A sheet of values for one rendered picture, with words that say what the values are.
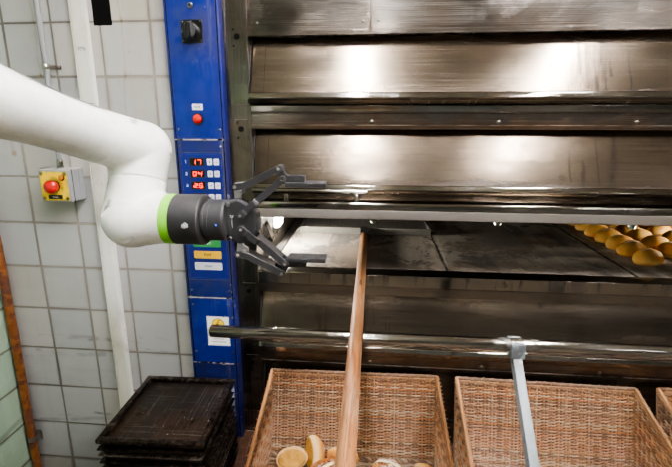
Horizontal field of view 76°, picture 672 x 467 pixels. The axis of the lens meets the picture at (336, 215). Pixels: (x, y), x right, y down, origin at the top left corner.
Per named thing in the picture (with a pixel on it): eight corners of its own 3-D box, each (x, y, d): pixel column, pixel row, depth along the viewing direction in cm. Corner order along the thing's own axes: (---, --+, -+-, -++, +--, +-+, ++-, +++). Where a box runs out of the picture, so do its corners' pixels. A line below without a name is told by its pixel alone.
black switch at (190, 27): (182, 43, 123) (179, 2, 120) (203, 42, 122) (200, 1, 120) (176, 41, 119) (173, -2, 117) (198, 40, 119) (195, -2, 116)
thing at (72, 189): (58, 197, 140) (53, 166, 138) (87, 198, 140) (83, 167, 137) (40, 202, 133) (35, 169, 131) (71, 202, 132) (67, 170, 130)
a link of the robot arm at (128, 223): (119, 249, 85) (82, 244, 74) (126, 186, 87) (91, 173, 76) (188, 251, 84) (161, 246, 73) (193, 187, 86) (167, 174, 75)
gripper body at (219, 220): (214, 192, 82) (263, 193, 81) (217, 236, 83) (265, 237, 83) (199, 200, 74) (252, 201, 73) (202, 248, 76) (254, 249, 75)
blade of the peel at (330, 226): (430, 235, 180) (431, 229, 179) (299, 232, 185) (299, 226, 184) (421, 215, 215) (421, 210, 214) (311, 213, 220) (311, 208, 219)
